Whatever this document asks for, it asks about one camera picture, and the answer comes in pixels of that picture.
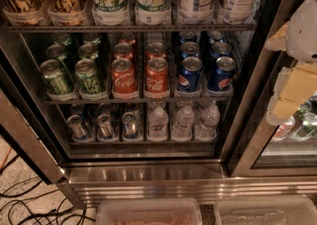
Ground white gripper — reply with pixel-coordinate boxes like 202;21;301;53
264;0;317;126

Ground right front pepsi can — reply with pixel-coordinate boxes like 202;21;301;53
207;56;236;91

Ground second row right pepsi can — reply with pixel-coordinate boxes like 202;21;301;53
211;42;232;58

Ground second row pepsi can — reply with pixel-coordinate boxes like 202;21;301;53
179;42;200;58
211;42;232;58

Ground left front pepsi can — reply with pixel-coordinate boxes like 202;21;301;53
177;56;202;92

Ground second row left pepsi can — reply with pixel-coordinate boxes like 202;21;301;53
179;42;200;58

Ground right front coca-cola can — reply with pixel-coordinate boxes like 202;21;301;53
146;57;168;93

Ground second row right coca-cola can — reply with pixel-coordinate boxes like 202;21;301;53
146;42;167;59

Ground second row coca-cola can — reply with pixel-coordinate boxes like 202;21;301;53
113;43;134;60
146;42;167;59

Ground second row left coca-cola can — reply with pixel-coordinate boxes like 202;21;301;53
113;43;134;60

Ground left front coca-cola can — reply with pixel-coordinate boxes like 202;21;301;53
111;58;137;94

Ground right silver can bottom shelf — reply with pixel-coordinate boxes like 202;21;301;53
122;112;138;139

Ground silver can shelf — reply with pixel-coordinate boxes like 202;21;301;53
67;115;88;140
97;114;114;139
122;112;138;139

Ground middle silver can bottom shelf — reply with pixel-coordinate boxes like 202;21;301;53
97;114;114;139

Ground second row right green can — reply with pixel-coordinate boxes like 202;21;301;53
78;43;100;62

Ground left silver can bottom shelf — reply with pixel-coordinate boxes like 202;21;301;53
67;115;88;140

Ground front left green can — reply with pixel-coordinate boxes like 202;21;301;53
40;59;74;95

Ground right water bottle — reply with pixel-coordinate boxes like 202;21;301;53
196;104;220;140

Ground water bottle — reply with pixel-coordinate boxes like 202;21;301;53
149;107;168;139
196;104;220;140
172;105;194;142

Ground middle water bottle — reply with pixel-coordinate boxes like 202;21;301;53
172;105;194;142

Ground left water bottle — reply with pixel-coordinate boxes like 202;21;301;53
149;107;168;139

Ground right clear plastic bin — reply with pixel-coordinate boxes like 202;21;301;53
214;195;317;225

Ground clear plastic bin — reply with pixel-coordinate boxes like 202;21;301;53
95;198;202;225
214;195;317;225

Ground left clear plastic bin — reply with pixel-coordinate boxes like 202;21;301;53
95;198;202;225

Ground top wire shelf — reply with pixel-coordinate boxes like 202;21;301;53
1;24;257;33

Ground wire shelf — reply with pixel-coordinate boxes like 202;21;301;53
1;24;257;33
46;96;231;105

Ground middle wire shelf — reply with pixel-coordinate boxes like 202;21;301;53
46;96;231;105

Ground black floor cables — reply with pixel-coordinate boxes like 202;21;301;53
0;154;97;225

